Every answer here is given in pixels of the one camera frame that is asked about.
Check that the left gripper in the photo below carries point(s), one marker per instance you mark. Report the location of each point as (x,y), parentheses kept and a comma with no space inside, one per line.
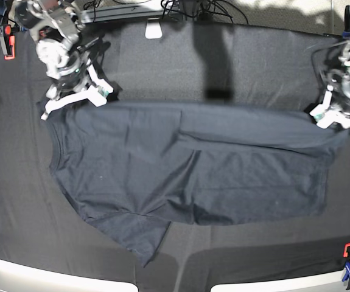
(338,91)

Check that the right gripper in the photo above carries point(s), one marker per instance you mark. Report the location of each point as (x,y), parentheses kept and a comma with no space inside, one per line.
(76,77)

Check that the dark grey t-shirt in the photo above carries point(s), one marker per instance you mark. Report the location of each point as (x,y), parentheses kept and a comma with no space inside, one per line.
(131,169)

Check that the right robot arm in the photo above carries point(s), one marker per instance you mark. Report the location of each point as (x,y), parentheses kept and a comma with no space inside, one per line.
(57,29)

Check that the red black clamp left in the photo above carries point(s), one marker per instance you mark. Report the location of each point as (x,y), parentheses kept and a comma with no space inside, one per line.
(7,40)

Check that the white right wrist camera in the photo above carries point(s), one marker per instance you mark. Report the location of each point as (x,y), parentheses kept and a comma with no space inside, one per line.
(98,96)

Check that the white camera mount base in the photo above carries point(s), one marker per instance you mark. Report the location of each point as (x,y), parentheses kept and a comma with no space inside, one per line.
(153,30)

